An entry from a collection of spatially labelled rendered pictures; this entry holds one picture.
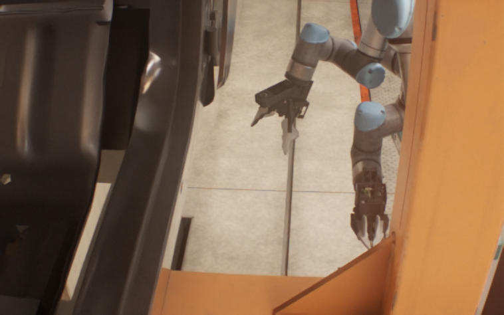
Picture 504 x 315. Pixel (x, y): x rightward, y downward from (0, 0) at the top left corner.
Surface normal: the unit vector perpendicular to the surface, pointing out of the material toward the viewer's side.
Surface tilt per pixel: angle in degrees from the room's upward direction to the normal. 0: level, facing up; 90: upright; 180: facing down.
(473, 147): 90
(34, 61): 47
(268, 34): 0
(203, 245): 0
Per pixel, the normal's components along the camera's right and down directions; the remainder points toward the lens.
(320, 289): -0.07, 0.58
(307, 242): -0.01, -0.81
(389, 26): -0.89, 0.18
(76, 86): -0.06, -0.13
